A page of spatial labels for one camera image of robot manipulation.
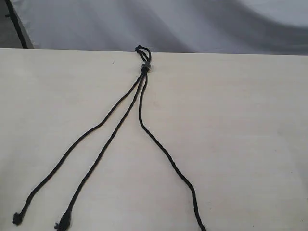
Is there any black stand pole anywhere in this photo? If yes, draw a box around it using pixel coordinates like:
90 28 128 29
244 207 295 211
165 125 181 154
5 0 28 49

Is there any grey cable tie band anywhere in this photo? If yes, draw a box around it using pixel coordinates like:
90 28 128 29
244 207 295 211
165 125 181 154
141 61 151 73

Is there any white backdrop cloth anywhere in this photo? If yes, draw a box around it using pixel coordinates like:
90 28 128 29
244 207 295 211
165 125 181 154
12 0 308 54

